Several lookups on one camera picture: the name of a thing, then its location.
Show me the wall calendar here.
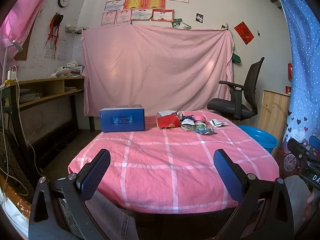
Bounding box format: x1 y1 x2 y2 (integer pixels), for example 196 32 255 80
44 39 68 60

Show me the white desk lamp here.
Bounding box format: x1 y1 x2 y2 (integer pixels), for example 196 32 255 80
2 40 25 83

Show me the blue plastic basin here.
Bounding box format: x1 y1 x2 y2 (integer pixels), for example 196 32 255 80
237 125 279 154

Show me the wooden cabinet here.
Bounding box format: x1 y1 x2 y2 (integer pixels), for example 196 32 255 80
257 89 291 140

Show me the blue dotted curtain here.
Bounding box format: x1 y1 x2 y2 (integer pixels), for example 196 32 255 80
271 0 320 188

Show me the pink hanging sheet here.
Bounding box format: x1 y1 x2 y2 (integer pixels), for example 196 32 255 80
82 24 235 117

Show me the red tassel ornament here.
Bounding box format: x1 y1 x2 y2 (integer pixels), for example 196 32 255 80
45 12 64 48

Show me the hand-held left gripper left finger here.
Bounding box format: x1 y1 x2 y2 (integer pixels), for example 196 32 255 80
29 149 111 240

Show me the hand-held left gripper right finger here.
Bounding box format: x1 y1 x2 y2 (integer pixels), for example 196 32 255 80
213 149 294 240

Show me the pile of papers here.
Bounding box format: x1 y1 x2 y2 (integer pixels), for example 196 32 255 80
19 92 42 104

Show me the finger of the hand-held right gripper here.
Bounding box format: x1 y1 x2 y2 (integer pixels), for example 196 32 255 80
287 138 315 167

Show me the pink plaid tablecloth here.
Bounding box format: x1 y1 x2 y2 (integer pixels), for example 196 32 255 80
68 110 280 214

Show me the wooden desk with shelf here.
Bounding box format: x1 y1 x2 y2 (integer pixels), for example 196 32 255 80
0 76 85 185

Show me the white charger plug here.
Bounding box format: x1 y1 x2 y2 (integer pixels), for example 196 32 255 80
7 65 18 82

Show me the group of wall certificates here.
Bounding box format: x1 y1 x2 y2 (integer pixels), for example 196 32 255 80
101 0 190 27

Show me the red paper poster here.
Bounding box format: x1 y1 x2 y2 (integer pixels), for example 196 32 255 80
234 21 255 45

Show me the stack of books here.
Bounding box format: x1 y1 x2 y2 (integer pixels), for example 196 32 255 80
51 59 84 78

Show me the white cable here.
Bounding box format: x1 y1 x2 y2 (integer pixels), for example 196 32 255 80
0 65 43 197

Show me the pink curtain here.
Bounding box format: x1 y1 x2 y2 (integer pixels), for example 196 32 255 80
0 0 57 67

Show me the red paper packet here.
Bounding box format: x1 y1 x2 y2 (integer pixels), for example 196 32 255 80
156 114 181 129

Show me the black wire fan guard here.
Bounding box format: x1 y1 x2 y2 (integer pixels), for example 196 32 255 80
0 127 28 195

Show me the black office chair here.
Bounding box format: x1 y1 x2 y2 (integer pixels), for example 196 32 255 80
207 57 265 122

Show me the blue green foil wrapper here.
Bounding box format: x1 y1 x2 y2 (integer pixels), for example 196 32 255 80
195 127 217 135

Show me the wire wall shelf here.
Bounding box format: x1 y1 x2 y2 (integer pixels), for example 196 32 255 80
65 25 89 36

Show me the blue cardboard box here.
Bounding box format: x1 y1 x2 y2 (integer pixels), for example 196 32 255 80
99 104 146 133

